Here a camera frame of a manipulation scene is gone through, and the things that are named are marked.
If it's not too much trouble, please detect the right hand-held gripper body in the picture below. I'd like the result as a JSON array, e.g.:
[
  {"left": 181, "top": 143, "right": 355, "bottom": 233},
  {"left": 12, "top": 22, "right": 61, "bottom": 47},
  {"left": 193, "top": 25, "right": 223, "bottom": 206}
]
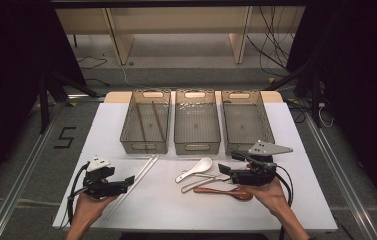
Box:
[{"left": 229, "top": 139, "right": 294, "bottom": 187}]

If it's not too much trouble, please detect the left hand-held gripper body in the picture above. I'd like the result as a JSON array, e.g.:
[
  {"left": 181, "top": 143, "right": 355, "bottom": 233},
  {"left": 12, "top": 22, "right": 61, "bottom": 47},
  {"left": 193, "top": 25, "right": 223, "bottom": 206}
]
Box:
[{"left": 82, "top": 155, "right": 130, "bottom": 200}]

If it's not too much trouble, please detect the white ceramic spoon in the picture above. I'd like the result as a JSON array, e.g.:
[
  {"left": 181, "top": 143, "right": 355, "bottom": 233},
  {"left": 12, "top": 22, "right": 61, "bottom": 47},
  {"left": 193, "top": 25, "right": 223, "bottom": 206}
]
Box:
[{"left": 175, "top": 157, "right": 214, "bottom": 184}]

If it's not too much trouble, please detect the brown wooden spoon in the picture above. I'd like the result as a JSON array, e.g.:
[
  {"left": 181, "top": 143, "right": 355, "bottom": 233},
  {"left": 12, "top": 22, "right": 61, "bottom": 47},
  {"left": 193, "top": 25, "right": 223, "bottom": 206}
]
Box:
[{"left": 193, "top": 185, "right": 254, "bottom": 202}]

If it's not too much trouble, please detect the metal fork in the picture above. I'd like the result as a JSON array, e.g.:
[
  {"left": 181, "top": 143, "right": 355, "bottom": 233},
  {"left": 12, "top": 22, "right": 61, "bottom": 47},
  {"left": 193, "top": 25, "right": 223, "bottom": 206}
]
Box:
[{"left": 180, "top": 175, "right": 232, "bottom": 194}]

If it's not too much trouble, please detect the translucent grey plastic bin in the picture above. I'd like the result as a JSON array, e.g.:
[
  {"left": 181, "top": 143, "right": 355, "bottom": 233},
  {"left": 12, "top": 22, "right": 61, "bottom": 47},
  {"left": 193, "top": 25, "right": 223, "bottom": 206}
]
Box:
[
  {"left": 174, "top": 89, "right": 222, "bottom": 156},
  {"left": 220, "top": 89, "right": 276, "bottom": 157},
  {"left": 119, "top": 89, "right": 172, "bottom": 155}
]

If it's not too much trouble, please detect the person's right hand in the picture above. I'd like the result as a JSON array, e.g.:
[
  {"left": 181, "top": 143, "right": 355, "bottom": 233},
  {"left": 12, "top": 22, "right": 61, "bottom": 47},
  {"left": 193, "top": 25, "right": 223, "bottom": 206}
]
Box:
[{"left": 239, "top": 178, "right": 292, "bottom": 218}]

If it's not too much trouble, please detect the person's left hand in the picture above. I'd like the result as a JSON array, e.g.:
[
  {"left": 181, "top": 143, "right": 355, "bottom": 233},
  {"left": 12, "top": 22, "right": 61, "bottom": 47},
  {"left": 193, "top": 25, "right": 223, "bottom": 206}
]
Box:
[{"left": 72, "top": 192, "right": 119, "bottom": 231}]

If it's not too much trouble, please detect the white table mat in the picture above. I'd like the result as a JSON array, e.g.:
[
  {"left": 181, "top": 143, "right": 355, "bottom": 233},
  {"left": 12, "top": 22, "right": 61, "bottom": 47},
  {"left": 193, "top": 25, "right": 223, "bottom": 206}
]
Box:
[{"left": 52, "top": 101, "right": 339, "bottom": 233}]

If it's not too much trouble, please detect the black tripod stand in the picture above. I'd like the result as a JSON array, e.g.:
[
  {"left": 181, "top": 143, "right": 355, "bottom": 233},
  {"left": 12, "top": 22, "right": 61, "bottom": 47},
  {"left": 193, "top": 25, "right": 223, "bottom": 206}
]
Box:
[{"left": 37, "top": 71, "right": 102, "bottom": 134}]

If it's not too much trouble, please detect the black metal stand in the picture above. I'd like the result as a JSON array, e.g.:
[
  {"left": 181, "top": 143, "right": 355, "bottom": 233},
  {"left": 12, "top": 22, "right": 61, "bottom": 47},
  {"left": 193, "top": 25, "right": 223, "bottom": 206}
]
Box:
[{"left": 264, "top": 56, "right": 324, "bottom": 129}]

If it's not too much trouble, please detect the dark curtain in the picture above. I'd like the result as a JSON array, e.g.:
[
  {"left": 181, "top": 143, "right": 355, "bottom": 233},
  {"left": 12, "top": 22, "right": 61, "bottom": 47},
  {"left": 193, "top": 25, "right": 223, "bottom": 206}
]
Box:
[
  {"left": 0, "top": 0, "right": 87, "bottom": 201},
  {"left": 287, "top": 0, "right": 377, "bottom": 214}
]

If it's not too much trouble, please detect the beige wooden desk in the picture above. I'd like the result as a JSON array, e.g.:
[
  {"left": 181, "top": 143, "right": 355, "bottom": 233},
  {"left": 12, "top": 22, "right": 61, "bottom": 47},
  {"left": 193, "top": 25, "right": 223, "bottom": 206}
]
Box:
[{"left": 55, "top": 5, "right": 307, "bottom": 66}]

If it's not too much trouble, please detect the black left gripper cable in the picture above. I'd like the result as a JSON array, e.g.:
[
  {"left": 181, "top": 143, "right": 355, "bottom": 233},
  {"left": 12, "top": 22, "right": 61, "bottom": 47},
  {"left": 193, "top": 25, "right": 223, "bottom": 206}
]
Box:
[{"left": 67, "top": 162, "right": 90, "bottom": 228}]

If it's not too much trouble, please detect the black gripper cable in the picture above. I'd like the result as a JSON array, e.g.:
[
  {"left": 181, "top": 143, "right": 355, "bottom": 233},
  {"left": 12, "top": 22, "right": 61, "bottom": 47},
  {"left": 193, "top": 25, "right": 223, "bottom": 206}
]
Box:
[
  {"left": 67, "top": 162, "right": 90, "bottom": 228},
  {"left": 274, "top": 164, "right": 295, "bottom": 240}
]

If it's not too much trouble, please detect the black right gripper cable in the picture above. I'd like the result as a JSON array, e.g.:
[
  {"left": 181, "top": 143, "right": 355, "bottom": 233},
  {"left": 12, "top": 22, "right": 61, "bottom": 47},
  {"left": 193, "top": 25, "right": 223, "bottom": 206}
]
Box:
[{"left": 274, "top": 164, "right": 295, "bottom": 240}]

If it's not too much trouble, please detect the white looped cable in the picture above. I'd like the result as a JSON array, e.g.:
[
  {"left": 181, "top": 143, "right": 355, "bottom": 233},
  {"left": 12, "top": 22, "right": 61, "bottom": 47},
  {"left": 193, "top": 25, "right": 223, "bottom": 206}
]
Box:
[{"left": 318, "top": 102, "right": 335, "bottom": 128}]

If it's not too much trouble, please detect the aluminium floor rail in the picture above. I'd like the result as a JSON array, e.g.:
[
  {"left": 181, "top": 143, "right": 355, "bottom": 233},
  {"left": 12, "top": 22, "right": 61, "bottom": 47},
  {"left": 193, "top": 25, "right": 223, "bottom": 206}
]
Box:
[
  {"left": 304, "top": 111, "right": 377, "bottom": 240},
  {"left": 0, "top": 94, "right": 106, "bottom": 240}
]

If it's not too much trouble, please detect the white floor cable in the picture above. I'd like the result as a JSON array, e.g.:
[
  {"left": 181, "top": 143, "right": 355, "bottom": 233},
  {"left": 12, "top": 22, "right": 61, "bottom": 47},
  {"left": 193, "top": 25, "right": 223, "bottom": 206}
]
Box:
[{"left": 119, "top": 64, "right": 144, "bottom": 89}]

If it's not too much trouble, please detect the black floor cable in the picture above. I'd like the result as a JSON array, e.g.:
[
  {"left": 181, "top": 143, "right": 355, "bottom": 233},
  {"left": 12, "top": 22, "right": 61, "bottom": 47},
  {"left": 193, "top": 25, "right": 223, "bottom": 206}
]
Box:
[{"left": 76, "top": 55, "right": 112, "bottom": 88}]

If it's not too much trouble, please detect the bundle of black hanging cables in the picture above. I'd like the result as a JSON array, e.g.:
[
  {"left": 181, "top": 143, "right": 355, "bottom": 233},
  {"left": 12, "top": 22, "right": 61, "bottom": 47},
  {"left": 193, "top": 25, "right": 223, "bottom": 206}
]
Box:
[{"left": 245, "top": 5, "right": 297, "bottom": 73}]

